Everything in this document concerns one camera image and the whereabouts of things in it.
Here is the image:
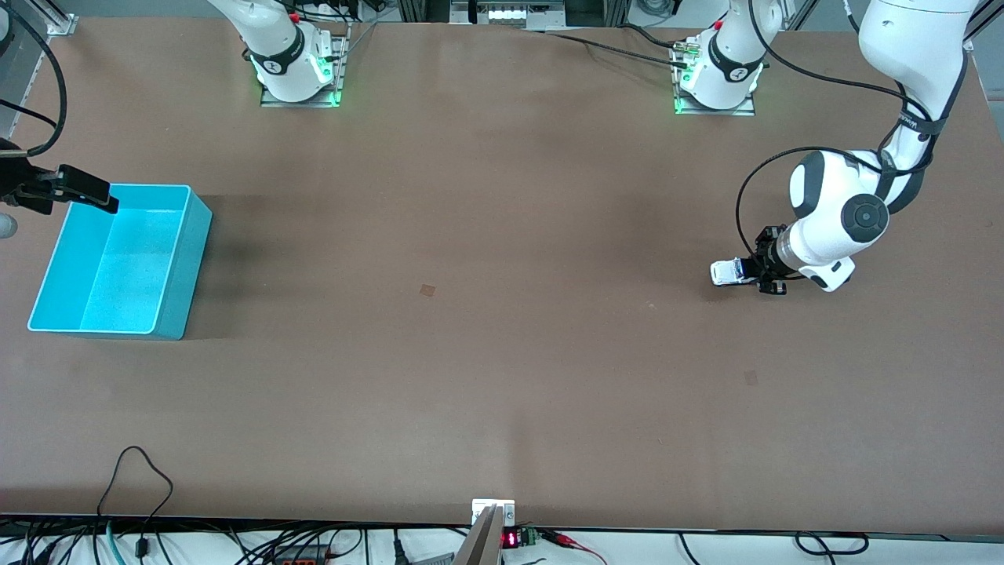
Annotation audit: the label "white jeep toy black roof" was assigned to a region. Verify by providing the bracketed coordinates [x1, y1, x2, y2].
[710, 257, 763, 290]

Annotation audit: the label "teal plastic storage bin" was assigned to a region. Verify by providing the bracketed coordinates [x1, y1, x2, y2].
[27, 183, 213, 341]

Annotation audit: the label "metal box with lights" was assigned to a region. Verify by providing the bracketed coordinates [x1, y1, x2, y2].
[449, 0, 567, 32]

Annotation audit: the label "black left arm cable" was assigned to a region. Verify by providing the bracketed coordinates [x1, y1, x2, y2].
[735, 0, 967, 272]

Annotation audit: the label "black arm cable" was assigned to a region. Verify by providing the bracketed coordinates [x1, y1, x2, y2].
[0, 4, 68, 158]
[735, 0, 967, 272]

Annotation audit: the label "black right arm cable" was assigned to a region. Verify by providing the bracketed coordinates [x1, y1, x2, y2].
[0, 4, 68, 158]

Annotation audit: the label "grey metal side rail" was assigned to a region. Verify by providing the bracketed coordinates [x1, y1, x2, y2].
[0, 31, 49, 142]

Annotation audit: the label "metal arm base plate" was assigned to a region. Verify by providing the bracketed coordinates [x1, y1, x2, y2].
[260, 24, 351, 109]
[673, 39, 757, 117]

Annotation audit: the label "aluminium frame profile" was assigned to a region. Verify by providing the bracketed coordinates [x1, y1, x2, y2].
[30, 0, 79, 36]
[963, 0, 1004, 54]

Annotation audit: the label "thick black table cable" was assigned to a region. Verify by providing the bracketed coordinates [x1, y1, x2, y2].
[522, 30, 693, 70]
[618, 24, 691, 52]

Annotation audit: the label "coiled black cable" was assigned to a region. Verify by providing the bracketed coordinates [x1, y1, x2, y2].
[794, 530, 870, 558]

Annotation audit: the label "red clip wires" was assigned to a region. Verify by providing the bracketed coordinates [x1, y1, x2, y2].
[540, 530, 606, 565]

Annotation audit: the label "thin black looped cable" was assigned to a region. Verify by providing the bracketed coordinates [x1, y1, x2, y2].
[97, 446, 174, 555]

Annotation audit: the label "white metal bracket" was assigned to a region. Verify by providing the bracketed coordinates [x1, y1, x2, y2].
[472, 499, 516, 527]

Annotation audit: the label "grey metal mount bar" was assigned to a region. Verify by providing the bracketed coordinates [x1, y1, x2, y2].
[453, 505, 504, 565]

